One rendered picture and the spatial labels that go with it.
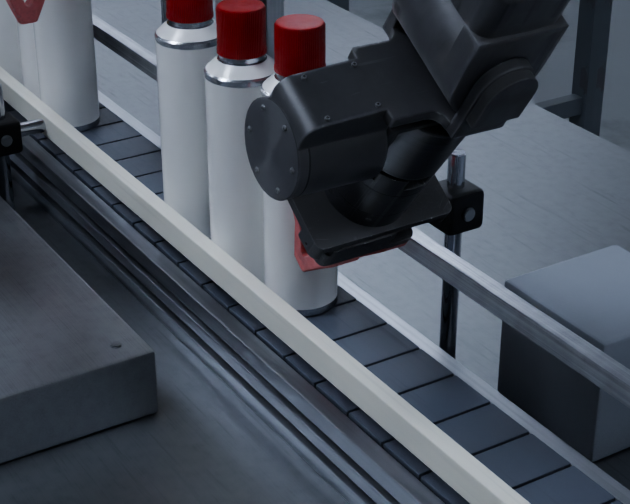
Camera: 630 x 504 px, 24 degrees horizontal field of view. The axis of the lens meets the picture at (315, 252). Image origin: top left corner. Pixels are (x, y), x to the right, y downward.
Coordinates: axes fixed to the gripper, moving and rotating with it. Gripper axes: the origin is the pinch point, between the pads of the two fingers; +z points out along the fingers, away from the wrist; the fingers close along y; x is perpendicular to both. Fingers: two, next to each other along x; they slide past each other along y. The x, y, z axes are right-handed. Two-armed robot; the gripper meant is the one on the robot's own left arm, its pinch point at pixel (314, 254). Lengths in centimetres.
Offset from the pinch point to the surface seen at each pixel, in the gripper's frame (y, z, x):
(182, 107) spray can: 1.5, 4.9, -15.4
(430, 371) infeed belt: -3.2, -1.2, 10.5
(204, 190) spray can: 0.3, 9.7, -10.8
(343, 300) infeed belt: -3.7, 5.5, 2.0
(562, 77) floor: -207, 192, -98
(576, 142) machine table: -45, 22, -11
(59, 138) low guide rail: 3.4, 23.1, -24.7
